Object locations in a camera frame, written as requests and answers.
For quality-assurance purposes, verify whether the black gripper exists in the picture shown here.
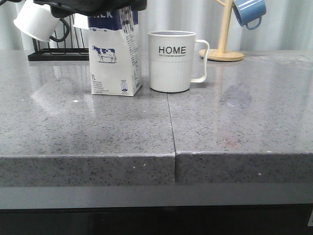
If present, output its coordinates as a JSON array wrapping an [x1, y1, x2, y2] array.
[[34, 0, 147, 18]]

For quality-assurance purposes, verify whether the Pascual whole milk carton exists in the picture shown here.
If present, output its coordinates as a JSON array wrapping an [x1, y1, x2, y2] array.
[[89, 6, 142, 96]]

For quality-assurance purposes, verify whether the white HOME mug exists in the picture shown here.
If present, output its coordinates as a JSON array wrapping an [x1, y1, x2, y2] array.
[[148, 30, 210, 93]]

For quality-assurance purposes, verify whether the wooden mug tree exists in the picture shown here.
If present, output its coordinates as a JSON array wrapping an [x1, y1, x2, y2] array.
[[199, 0, 244, 62]]

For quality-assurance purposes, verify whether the blue enamel mug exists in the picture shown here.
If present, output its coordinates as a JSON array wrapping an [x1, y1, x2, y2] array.
[[232, 0, 267, 30]]

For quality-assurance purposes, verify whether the white mug black handle left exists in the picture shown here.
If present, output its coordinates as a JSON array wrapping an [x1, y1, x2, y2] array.
[[13, 0, 70, 43]]

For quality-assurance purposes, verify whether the white mug black handle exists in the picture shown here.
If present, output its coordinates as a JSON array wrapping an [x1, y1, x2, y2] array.
[[13, 0, 70, 43], [73, 13, 89, 30]]

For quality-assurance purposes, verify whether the white mug black handle right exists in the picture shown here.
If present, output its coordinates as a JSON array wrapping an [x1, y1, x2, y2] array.
[[73, 13, 89, 30]]

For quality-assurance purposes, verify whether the black wire mug rack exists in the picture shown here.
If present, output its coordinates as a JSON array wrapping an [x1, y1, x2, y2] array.
[[27, 15, 89, 62]]

